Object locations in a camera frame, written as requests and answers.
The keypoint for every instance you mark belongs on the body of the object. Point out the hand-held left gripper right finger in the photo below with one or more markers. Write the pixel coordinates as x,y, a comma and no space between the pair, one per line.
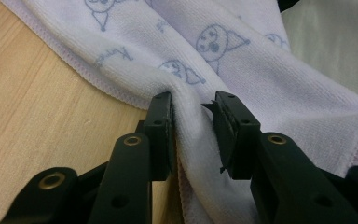
279,180

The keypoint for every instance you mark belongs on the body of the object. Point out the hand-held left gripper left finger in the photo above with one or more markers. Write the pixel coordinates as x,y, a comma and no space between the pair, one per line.
130,174

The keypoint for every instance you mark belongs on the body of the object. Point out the light purple towel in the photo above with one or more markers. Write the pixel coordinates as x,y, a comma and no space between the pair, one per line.
245,77

